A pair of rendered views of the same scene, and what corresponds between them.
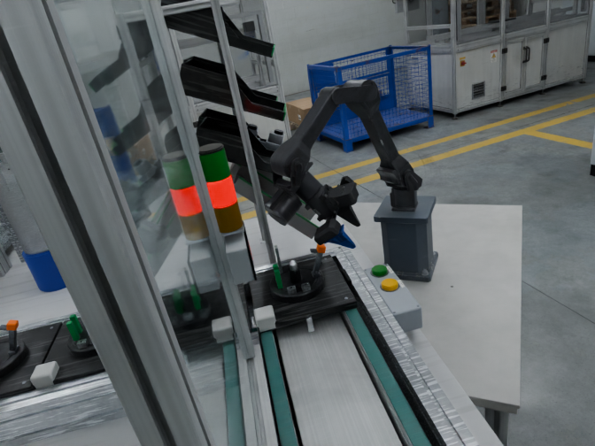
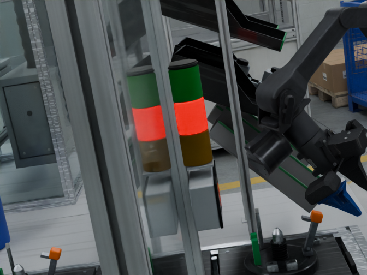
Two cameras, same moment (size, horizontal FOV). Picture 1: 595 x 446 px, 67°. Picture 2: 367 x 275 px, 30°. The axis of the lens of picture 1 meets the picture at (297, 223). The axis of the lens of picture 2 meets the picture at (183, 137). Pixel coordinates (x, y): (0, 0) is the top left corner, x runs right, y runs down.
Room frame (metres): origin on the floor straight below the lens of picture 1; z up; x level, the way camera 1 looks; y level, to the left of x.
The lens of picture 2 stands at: (-0.23, -0.04, 1.57)
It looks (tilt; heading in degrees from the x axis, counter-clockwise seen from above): 15 degrees down; 10
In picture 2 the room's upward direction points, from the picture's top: 9 degrees counter-clockwise
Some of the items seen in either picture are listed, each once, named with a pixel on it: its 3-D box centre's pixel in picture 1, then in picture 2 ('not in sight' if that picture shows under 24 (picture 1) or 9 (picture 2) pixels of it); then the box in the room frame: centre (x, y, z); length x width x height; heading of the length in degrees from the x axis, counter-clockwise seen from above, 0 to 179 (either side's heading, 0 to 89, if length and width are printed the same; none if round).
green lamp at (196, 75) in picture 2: (213, 164); (184, 82); (0.76, 0.13, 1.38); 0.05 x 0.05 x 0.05
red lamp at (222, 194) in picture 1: (220, 190); (189, 114); (0.76, 0.13, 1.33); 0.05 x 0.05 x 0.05
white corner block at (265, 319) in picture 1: (265, 319); not in sight; (0.86, 0.12, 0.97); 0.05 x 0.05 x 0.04; 7
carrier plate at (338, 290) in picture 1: (297, 289); (282, 271); (0.96, 0.03, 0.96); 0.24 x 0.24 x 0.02; 7
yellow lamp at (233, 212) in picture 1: (227, 215); (194, 146); (0.76, 0.13, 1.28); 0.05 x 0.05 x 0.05
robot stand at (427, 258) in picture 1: (407, 237); not in sight; (1.13, -0.31, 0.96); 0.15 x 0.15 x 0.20; 61
